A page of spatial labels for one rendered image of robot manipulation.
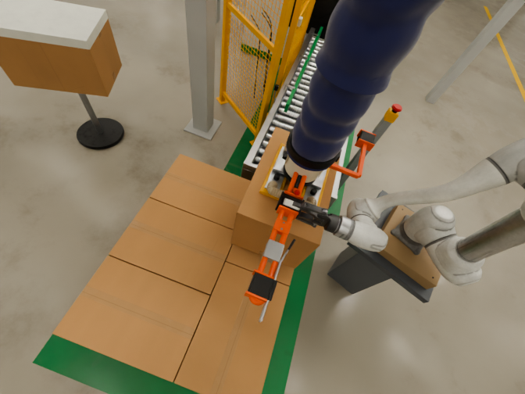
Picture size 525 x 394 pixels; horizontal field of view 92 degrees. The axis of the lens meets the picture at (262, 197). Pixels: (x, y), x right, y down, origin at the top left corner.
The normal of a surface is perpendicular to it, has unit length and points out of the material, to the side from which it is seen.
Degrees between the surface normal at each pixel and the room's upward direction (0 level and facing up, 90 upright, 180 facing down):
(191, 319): 0
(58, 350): 0
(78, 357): 0
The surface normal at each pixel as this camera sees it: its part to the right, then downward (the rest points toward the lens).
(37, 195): 0.18, -0.52
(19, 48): 0.03, 0.85
